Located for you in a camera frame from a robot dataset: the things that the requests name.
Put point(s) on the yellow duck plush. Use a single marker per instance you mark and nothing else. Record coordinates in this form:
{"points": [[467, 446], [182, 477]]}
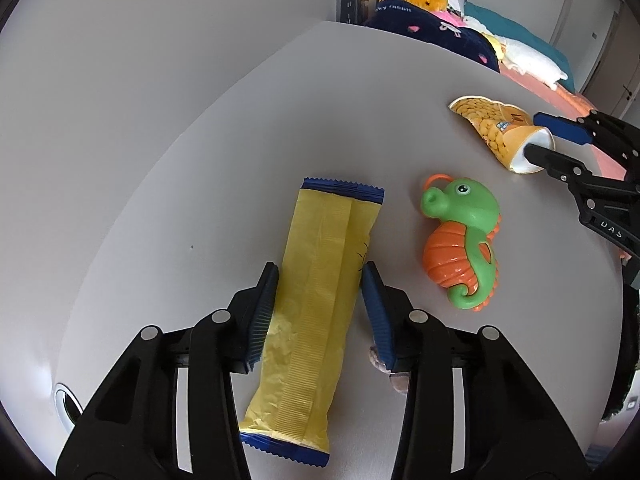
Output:
{"points": [[497, 45]]}

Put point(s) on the green orange seahorse toy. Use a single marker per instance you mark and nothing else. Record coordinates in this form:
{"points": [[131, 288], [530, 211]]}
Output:
{"points": [[458, 255]]}

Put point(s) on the yellow blue snack wrapper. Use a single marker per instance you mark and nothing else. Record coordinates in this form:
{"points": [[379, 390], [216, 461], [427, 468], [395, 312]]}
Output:
{"points": [[302, 360]]}

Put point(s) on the black wall socket panel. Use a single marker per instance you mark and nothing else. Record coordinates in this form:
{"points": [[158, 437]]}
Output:
{"points": [[351, 11]]}

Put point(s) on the grey room door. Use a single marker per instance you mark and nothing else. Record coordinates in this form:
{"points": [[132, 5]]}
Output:
{"points": [[582, 29]]}

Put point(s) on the pink bed sheet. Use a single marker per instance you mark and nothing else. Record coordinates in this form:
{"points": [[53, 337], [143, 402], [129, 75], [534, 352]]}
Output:
{"points": [[570, 106]]}

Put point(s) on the silver desk cable grommet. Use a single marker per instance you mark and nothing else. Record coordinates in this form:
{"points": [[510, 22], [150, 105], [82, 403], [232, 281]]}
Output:
{"points": [[66, 406]]}

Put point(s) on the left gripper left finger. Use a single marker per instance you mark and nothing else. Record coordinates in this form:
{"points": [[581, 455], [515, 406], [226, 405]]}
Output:
{"points": [[166, 410]]}

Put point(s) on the plaid fabric flower scrunchie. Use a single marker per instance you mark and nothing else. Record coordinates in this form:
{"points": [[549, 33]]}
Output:
{"points": [[399, 381]]}

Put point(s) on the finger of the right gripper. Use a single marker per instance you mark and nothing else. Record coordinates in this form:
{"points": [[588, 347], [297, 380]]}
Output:
{"points": [[557, 165], [570, 130]]}

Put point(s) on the pink folded cloth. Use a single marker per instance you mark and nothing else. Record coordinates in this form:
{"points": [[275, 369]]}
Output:
{"points": [[449, 17]]}

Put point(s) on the white goose plush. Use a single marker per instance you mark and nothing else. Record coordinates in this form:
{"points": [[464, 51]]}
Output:
{"points": [[524, 59]]}

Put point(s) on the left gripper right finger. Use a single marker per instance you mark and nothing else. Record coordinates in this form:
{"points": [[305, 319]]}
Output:
{"points": [[474, 408]]}

